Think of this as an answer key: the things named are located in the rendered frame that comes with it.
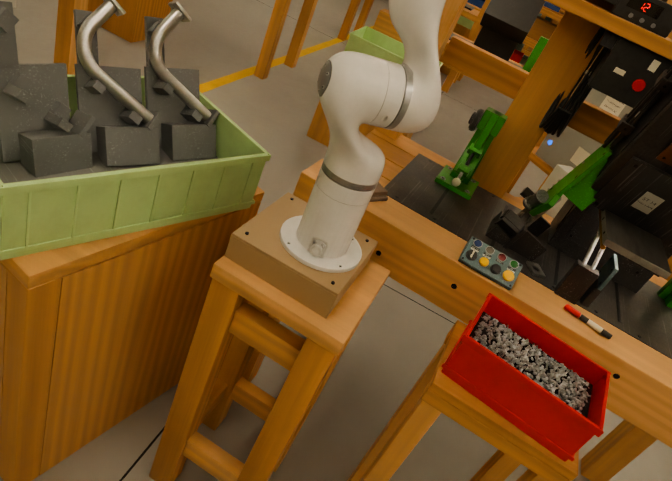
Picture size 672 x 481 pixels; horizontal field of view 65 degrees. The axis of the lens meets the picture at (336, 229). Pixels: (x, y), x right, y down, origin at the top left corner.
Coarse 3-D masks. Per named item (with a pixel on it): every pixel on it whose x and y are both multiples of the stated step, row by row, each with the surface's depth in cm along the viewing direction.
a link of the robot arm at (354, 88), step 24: (336, 72) 91; (360, 72) 91; (384, 72) 93; (336, 96) 92; (360, 96) 92; (384, 96) 93; (336, 120) 94; (360, 120) 95; (384, 120) 96; (336, 144) 100; (360, 144) 99; (336, 168) 102; (360, 168) 101
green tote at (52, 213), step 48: (144, 96) 146; (240, 144) 139; (0, 192) 90; (48, 192) 97; (96, 192) 104; (144, 192) 113; (192, 192) 123; (240, 192) 135; (0, 240) 96; (48, 240) 103
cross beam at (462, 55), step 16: (448, 48) 184; (464, 48) 182; (480, 48) 183; (448, 64) 186; (464, 64) 184; (480, 64) 182; (496, 64) 180; (512, 64) 181; (480, 80) 184; (496, 80) 182; (512, 80) 180; (512, 96) 182; (576, 112) 176; (592, 112) 174; (608, 112) 176; (576, 128) 177; (592, 128) 175; (608, 128) 174
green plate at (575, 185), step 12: (600, 156) 137; (576, 168) 147; (588, 168) 137; (600, 168) 137; (564, 180) 148; (576, 180) 140; (588, 180) 140; (552, 192) 148; (564, 192) 142; (576, 192) 142; (588, 192) 141; (576, 204) 143; (588, 204) 142
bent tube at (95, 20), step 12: (108, 0) 118; (96, 12) 117; (108, 12) 118; (120, 12) 120; (84, 24) 116; (96, 24) 117; (84, 36) 115; (84, 48) 116; (84, 60) 117; (96, 72) 118; (108, 84) 121; (120, 96) 123; (132, 96) 125; (132, 108) 126; (144, 108) 127; (144, 120) 128
